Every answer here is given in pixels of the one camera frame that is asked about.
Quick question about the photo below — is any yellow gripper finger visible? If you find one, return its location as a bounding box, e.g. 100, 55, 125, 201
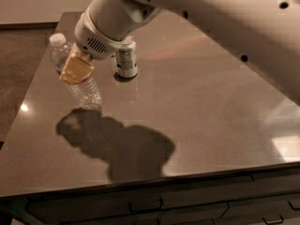
60, 44, 94, 85

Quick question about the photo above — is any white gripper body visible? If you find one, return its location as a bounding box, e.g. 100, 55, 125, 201
74, 10, 125, 60

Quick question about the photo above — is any clear plastic water bottle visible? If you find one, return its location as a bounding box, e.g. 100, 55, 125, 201
49, 33, 101, 109

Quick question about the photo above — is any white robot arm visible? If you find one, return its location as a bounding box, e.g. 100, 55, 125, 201
60, 0, 300, 103

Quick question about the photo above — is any white green soda can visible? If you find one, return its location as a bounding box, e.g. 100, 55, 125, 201
116, 36, 138, 79

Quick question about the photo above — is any dark drawer handle left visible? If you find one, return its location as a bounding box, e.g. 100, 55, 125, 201
128, 198, 164, 215

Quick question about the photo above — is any dark drawer handle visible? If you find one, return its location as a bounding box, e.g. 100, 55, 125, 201
262, 216, 284, 225
288, 199, 300, 211
128, 198, 164, 215

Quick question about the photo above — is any dark drawer handle far right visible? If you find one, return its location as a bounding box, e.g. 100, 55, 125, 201
288, 199, 300, 211

